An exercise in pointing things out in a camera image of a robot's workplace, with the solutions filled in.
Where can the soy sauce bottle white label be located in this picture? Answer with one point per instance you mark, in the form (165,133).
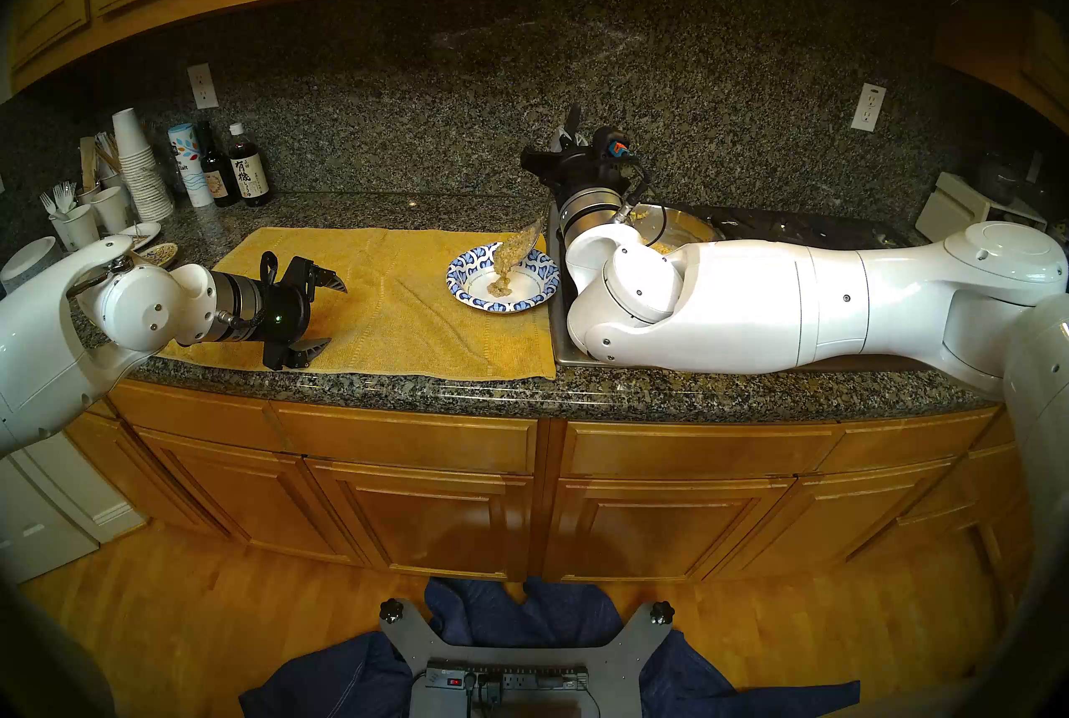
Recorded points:
(249,175)

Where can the steel gas stove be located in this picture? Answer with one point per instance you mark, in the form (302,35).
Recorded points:
(793,230)

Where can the stainless steel pot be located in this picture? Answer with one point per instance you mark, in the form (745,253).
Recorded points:
(693,223)

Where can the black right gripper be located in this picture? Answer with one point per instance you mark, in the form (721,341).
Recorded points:
(585,169)

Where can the white plastic fork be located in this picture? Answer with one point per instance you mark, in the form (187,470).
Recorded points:
(64,194)
(48,203)

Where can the wooden lower cabinet door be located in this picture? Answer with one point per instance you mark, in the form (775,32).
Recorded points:
(835,516)
(660,528)
(434,520)
(259,499)

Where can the white blue cylindrical canister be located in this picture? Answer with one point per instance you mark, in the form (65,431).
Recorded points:
(190,169)

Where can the wooden lower cabinet frame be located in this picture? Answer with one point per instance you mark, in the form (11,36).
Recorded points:
(547,491)

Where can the wooden drawer front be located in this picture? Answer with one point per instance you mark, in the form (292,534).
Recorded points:
(405,436)
(192,407)
(902,445)
(693,449)

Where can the wooden stirrer sticks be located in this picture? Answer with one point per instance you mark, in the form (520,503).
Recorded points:
(88,161)

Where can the stack of paper cups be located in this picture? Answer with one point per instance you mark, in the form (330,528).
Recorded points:
(146,177)

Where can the white toaster oven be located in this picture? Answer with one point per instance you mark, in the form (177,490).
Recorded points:
(944,202)

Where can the grey power strip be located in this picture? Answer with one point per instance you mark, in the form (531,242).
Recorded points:
(526,677)

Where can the white wall outlet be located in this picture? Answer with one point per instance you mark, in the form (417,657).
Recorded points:
(868,107)
(203,86)

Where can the black base knob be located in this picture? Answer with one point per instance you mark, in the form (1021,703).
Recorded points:
(661,612)
(391,610)

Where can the yellow towel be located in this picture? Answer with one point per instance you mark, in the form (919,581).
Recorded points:
(401,307)

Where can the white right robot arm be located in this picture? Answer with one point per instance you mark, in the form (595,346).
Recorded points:
(735,307)

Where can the blue patterned paper bowl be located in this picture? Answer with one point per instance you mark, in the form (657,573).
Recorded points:
(468,265)

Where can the cooked oatmeal mass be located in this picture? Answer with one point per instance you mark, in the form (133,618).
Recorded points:
(641,213)

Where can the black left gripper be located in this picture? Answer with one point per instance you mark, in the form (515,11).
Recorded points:
(280,315)

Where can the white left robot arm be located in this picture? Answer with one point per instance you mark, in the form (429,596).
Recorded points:
(58,340)

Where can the white kitchen appliance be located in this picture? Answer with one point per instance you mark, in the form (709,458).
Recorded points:
(50,516)

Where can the plain white bowl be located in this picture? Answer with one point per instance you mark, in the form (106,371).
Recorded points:
(29,261)

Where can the dark blue cloth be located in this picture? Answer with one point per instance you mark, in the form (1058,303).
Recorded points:
(493,612)

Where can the paper cup holding forks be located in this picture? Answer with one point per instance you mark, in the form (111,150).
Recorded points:
(79,228)

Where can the wooden corner wall cabinet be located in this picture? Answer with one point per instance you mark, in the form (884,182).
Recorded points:
(1044,56)

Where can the white saucer red smear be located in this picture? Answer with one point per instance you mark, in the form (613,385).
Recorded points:
(146,230)

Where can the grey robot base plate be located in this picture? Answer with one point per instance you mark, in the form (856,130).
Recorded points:
(626,658)

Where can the white paper cup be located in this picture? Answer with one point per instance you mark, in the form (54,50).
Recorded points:
(113,209)

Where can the scooped oatmeal portion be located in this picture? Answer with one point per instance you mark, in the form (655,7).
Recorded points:
(503,278)

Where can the metal ladle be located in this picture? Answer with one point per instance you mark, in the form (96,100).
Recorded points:
(524,238)

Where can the small dark sauce bottle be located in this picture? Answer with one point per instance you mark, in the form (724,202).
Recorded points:
(219,182)

